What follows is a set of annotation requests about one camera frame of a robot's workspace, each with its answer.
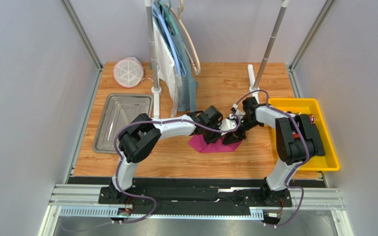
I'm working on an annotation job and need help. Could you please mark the pink paper napkin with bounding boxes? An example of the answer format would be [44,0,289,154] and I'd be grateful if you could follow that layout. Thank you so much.
[188,135,242,153]

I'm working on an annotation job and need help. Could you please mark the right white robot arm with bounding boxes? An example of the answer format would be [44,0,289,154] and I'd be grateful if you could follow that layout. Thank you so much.
[223,104,325,201]

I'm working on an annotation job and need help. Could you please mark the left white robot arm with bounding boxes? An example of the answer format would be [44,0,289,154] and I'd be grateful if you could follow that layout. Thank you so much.
[112,106,223,192]

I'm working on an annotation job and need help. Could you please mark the right rack pole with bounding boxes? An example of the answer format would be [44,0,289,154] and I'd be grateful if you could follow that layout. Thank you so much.
[247,0,290,102]

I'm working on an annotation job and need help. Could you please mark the rack pole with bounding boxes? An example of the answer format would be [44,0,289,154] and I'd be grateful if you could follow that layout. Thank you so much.
[247,0,290,102]
[144,0,162,118]

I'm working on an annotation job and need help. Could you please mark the blue grey hanging cloth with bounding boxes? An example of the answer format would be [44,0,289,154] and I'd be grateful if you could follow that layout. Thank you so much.
[166,9,198,112]

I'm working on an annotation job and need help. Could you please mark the left rack pole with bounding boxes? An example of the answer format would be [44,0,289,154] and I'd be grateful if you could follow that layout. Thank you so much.
[144,0,162,118]

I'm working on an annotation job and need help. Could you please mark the white lace cloth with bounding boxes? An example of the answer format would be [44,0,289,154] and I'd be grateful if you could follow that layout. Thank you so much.
[153,19,182,118]

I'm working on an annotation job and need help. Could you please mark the pink gold utensil in bin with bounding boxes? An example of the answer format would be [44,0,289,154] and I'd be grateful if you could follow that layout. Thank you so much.
[307,114,320,124]

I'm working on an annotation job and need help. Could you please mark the blue clothes hanger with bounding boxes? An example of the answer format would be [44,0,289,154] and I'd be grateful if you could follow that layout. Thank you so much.
[153,2,186,76]

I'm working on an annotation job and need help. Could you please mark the yellow plastic bin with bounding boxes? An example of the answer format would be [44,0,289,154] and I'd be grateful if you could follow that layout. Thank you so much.
[269,98,341,172]

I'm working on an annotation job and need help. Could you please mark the silver metal tray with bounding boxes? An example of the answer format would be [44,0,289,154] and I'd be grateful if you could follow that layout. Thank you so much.
[93,93,154,153]

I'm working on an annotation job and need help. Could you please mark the pink white mesh basket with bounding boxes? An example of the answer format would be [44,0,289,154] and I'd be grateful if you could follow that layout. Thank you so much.
[113,57,153,89]

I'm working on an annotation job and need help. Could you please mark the beige clothes hanger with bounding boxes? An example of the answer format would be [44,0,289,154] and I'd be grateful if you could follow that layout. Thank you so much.
[164,0,201,76]

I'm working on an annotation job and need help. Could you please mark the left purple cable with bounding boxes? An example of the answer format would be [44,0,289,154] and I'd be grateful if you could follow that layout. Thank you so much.
[110,114,242,225]

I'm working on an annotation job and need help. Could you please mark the purple cable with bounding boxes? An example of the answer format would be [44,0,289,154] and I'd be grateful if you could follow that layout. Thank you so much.
[231,89,310,229]
[110,114,242,225]

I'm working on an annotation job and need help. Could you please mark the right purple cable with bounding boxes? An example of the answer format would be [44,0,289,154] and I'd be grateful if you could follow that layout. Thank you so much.
[231,89,310,229]

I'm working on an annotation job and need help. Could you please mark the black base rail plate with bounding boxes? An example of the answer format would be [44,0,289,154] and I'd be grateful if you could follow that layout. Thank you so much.
[68,177,305,217]

